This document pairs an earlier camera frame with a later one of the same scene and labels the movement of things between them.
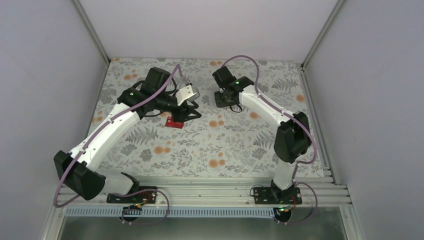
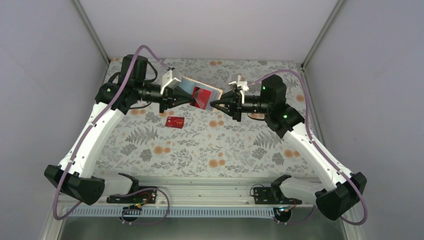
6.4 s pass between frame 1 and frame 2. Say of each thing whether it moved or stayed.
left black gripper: moved
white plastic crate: stayed
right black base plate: stayed
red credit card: stayed
